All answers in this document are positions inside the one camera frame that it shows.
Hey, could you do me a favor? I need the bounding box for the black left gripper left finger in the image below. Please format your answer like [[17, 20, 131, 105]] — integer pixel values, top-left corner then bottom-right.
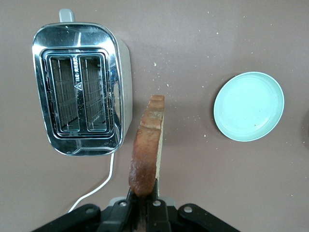
[[31, 189, 140, 232]]

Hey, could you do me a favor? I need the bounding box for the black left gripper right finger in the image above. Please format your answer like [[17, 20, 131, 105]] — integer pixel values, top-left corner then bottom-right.
[[144, 180, 239, 232]]

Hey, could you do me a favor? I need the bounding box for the brown bread slice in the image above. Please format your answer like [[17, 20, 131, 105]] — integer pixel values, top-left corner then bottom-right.
[[128, 95, 165, 198]]

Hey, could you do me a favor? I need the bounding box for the light green round plate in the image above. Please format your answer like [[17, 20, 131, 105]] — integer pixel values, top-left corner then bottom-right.
[[213, 71, 285, 142]]

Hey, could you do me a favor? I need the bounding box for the silver two-slot toaster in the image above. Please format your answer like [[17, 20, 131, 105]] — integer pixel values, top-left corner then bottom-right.
[[31, 9, 133, 157]]

